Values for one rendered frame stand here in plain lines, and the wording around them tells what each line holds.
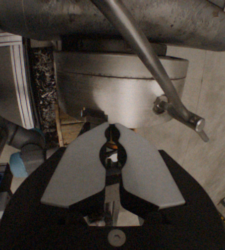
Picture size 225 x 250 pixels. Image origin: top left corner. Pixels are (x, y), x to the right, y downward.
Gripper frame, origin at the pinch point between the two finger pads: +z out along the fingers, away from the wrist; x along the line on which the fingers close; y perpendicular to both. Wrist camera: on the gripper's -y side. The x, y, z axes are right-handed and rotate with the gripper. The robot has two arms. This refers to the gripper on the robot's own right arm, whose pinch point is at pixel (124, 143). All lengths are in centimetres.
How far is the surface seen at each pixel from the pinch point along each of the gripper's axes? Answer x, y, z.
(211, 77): -108, -4, 189
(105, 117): 13.2, -17.0, -11.0
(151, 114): 15.9, -18.1, -3.3
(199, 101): -108, 35, 177
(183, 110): 23.0, -22.0, -3.8
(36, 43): -54, -31, -29
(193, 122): 23.5, -20.1, -1.6
